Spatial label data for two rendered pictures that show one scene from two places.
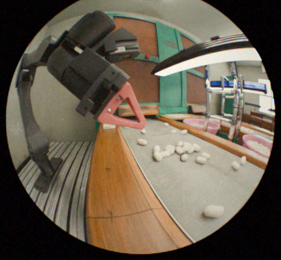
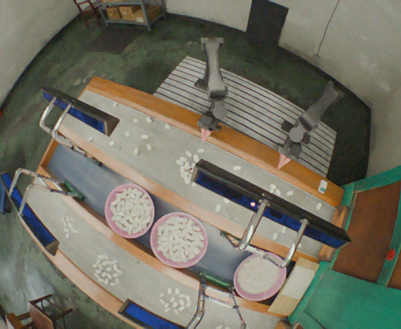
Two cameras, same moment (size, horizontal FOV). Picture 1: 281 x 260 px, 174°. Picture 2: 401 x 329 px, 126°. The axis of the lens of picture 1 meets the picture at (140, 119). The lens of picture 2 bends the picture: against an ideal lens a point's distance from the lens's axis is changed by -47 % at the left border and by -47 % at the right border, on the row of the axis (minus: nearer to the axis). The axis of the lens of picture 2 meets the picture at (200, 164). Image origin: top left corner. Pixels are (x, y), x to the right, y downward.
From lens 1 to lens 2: 0.83 m
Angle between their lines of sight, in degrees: 89
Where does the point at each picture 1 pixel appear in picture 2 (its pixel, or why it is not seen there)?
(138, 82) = (364, 238)
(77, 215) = (266, 142)
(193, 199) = (246, 172)
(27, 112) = not seen: hidden behind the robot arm
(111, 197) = (266, 153)
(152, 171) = (268, 176)
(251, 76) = not seen: outside the picture
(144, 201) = (259, 159)
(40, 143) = not seen: hidden behind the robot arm
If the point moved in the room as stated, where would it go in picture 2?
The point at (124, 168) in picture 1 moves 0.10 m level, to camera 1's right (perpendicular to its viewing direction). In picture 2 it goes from (274, 164) to (262, 179)
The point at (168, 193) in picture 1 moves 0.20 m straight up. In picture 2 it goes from (256, 170) to (268, 158)
